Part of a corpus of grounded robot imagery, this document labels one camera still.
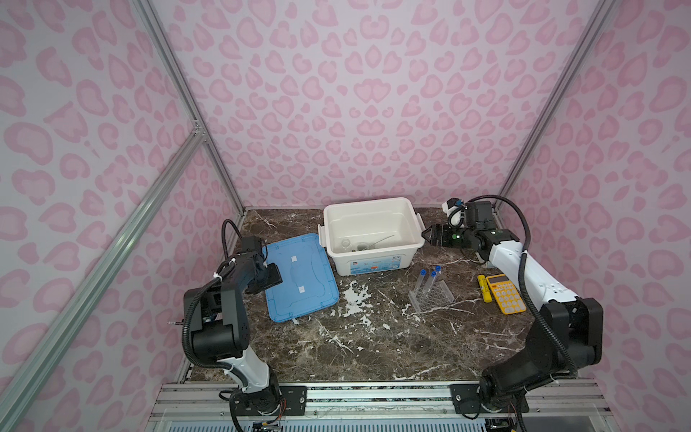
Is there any clear test tube rack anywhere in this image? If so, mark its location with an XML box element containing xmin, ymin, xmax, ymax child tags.
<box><xmin>408</xmin><ymin>281</ymin><xmax>455</xmax><ymax>313</ymax></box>

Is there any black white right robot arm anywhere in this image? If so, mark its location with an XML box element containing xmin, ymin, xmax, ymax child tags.
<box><xmin>422</xmin><ymin>194</ymin><xmax>605</xmax><ymax>431</ymax></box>

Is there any blue plastic bin lid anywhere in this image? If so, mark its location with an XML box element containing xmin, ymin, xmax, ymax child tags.
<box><xmin>266</xmin><ymin>233</ymin><xmax>340</xmax><ymax>323</ymax></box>

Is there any yellow calculator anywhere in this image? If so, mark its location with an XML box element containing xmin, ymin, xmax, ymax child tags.
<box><xmin>487</xmin><ymin>274</ymin><xmax>527</xmax><ymax>315</ymax></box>

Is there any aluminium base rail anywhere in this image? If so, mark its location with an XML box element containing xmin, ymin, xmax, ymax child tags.
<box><xmin>145</xmin><ymin>380</ymin><xmax>611</xmax><ymax>432</ymax></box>

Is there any white plastic storage bin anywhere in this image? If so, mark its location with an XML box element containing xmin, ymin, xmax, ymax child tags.
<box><xmin>319</xmin><ymin>197</ymin><xmax>425</xmax><ymax>276</ymax></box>

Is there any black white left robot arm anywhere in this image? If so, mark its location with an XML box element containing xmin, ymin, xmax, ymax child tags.
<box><xmin>181</xmin><ymin>219</ymin><xmax>284</xmax><ymax>418</ymax></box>

